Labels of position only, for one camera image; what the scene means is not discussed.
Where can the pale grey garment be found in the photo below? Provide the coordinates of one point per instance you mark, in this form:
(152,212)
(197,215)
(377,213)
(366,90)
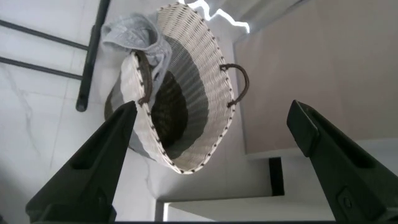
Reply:
(133,34)

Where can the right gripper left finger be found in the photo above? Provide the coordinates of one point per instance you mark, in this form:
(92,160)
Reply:
(87,180)

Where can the white laundry basket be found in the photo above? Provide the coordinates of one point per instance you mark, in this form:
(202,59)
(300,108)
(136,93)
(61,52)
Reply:
(199,62)

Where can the black clothes rack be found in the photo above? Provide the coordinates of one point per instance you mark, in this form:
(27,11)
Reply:
(90,62)

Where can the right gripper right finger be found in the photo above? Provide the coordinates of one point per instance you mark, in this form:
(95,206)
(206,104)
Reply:
(357,186)

